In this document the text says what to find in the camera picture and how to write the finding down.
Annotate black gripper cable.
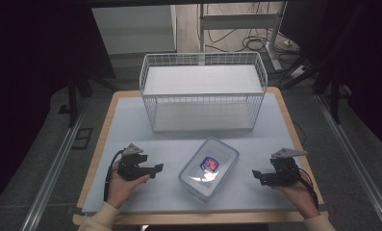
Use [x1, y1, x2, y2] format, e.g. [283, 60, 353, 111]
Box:
[294, 166, 320, 210]
[103, 148, 126, 203]

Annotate white cabinet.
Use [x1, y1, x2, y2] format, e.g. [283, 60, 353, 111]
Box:
[91, 4, 178, 55]

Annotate black metal stand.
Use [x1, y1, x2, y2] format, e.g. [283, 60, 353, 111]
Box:
[57, 71, 119, 129]
[281, 54, 351, 125]

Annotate person's left hand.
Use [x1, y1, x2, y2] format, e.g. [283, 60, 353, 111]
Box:
[106, 159, 151, 210]

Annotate white wire rack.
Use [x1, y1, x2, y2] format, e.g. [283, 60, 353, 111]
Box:
[139, 51, 269, 134]

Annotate black floor cables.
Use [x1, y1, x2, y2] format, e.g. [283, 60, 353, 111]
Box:
[196, 3, 303, 76]

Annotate aluminium floor rail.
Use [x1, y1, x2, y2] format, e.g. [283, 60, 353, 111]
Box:
[19, 97, 90, 231]
[317, 94, 382, 231]

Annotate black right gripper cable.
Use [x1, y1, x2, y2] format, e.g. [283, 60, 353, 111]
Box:
[294, 166, 320, 210]

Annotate white power strip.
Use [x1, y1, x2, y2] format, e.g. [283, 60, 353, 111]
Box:
[283, 38, 308, 80]

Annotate clear plastic lidded container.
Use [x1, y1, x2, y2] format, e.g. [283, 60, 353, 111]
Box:
[177, 136, 241, 204]

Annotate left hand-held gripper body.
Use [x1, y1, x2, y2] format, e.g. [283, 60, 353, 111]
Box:
[116, 142, 149, 181]

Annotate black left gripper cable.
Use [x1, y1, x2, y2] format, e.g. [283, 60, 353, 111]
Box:
[103, 148, 126, 203]

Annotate person's right hand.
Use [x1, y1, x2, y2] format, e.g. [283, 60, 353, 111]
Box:
[272, 171, 321, 220]

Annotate white metal desk frame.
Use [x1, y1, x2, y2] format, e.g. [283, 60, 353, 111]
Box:
[197, 2, 290, 72]

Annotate pale table mat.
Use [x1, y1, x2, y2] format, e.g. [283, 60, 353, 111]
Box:
[81, 91, 309, 215]

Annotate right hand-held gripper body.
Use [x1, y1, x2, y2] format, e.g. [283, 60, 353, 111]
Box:
[269, 147, 309, 188]

